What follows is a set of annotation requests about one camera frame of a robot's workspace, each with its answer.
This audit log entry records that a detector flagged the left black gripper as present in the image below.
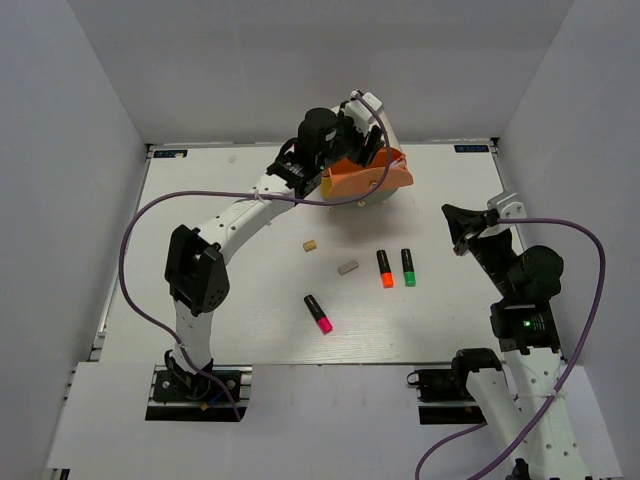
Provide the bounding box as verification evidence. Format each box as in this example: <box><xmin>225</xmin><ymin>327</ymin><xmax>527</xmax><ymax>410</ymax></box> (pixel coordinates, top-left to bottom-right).
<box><xmin>318</xmin><ymin>101</ymin><xmax>386</xmax><ymax>171</ymax></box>

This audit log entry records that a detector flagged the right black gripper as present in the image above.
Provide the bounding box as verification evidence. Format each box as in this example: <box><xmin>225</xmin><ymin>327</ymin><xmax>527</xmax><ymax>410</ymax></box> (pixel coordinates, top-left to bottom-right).
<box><xmin>442</xmin><ymin>202</ymin><xmax>519</xmax><ymax>299</ymax></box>

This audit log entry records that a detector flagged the orange top drawer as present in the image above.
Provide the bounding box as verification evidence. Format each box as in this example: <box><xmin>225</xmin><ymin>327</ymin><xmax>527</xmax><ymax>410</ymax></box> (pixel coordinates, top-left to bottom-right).
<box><xmin>322</xmin><ymin>147</ymin><xmax>414</xmax><ymax>201</ymax></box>

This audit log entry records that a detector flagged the yellow drawer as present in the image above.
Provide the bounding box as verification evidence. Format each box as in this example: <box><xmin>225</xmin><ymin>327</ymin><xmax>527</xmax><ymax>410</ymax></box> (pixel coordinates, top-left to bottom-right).
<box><xmin>319</xmin><ymin>178</ymin><xmax>332</xmax><ymax>200</ymax></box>

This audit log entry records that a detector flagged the green highlighter marker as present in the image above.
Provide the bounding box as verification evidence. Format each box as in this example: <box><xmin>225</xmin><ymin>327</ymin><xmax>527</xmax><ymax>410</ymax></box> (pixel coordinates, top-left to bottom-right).
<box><xmin>401</xmin><ymin>248</ymin><xmax>416</xmax><ymax>287</ymax></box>

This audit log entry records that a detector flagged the orange highlighter marker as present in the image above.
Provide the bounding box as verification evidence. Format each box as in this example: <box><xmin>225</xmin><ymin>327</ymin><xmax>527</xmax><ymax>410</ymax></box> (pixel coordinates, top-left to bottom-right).
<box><xmin>376</xmin><ymin>250</ymin><xmax>394</xmax><ymax>288</ymax></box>

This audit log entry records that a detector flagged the pink highlighter marker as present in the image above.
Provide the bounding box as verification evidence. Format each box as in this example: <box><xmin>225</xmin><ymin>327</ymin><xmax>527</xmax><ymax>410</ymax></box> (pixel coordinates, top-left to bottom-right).
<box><xmin>303</xmin><ymin>295</ymin><xmax>333</xmax><ymax>335</ymax></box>

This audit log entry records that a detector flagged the orange clear pen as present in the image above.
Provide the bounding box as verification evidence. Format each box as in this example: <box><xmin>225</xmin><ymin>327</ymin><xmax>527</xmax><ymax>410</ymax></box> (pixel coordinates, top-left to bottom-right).
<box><xmin>390</xmin><ymin>157</ymin><xmax>406</xmax><ymax>168</ymax></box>

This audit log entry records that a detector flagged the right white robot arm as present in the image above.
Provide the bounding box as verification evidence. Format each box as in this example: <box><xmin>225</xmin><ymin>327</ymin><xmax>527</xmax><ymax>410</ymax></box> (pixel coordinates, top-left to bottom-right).
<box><xmin>441</xmin><ymin>200</ymin><xmax>592</xmax><ymax>479</ymax></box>

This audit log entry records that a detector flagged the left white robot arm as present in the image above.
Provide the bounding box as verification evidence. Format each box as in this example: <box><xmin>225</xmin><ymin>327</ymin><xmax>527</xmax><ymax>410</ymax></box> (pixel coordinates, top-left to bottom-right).
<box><xmin>165</xmin><ymin>92</ymin><xmax>390</xmax><ymax>399</ymax></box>

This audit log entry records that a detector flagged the cream cylindrical drawer organizer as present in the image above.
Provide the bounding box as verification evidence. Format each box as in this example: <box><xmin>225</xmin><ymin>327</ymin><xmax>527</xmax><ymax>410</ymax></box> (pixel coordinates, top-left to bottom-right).
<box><xmin>297</xmin><ymin>106</ymin><xmax>404</xmax><ymax>207</ymax></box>

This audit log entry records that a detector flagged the right blue table label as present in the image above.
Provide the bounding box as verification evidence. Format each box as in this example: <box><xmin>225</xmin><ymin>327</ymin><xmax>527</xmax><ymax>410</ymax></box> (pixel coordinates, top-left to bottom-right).
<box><xmin>454</xmin><ymin>144</ymin><xmax>490</xmax><ymax>153</ymax></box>

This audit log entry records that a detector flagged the blue table label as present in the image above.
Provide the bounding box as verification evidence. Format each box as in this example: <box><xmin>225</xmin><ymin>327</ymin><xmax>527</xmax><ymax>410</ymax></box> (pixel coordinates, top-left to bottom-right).
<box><xmin>153</xmin><ymin>149</ymin><xmax>188</xmax><ymax>159</ymax></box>
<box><xmin>454</xmin><ymin>144</ymin><xmax>490</xmax><ymax>153</ymax></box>

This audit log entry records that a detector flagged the grey white eraser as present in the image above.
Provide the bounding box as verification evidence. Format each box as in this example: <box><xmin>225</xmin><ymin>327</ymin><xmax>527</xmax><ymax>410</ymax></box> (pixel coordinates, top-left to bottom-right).
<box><xmin>337</xmin><ymin>259</ymin><xmax>359</xmax><ymax>276</ymax></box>

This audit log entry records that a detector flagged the small tan eraser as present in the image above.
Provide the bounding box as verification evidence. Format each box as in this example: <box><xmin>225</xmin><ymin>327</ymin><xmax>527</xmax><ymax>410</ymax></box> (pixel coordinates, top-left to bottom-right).
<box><xmin>303</xmin><ymin>240</ymin><xmax>317</xmax><ymax>252</ymax></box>

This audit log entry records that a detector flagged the left blue table label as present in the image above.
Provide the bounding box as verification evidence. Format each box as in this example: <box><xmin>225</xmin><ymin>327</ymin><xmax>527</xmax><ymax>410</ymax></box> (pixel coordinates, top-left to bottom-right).
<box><xmin>153</xmin><ymin>149</ymin><xmax>188</xmax><ymax>159</ymax></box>

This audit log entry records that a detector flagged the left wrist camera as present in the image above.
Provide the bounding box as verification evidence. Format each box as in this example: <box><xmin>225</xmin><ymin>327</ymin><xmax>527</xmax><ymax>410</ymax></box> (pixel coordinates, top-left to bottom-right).
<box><xmin>342</xmin><ymin>90</ymin><xmax>383</xmax><ymax>134</ymax></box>

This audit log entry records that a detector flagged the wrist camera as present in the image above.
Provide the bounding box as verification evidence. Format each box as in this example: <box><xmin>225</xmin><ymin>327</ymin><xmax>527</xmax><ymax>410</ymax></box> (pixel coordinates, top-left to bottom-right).
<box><xmin>487</xmin><ymin>191</ymin><xmax>527</xmax><ymax>220</ymax></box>
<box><xmin>342</xmin><ymin>90</ymin><xmax>383</xmax><ymax>134</ymax></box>

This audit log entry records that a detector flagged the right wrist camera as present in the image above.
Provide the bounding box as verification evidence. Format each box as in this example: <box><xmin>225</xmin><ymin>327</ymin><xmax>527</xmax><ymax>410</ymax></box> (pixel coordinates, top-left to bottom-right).
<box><xmin>487</xmin><ymin>191</ymin><xmax>527</xmax><ymax>220</ymax></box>

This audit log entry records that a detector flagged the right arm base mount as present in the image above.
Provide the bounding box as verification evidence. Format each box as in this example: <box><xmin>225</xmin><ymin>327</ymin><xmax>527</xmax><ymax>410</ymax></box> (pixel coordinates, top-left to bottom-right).
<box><xmin>406</xmin><ymin>348</ymin><xmax>503</xmax><ymax>425</ymax></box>

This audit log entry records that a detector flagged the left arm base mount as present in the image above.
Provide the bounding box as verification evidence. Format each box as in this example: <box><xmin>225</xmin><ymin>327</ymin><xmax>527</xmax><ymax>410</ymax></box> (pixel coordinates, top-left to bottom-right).
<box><xmin>145</xmin><ymin>366</ymin><xmax>252</xmax><ymax>423</ymax></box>

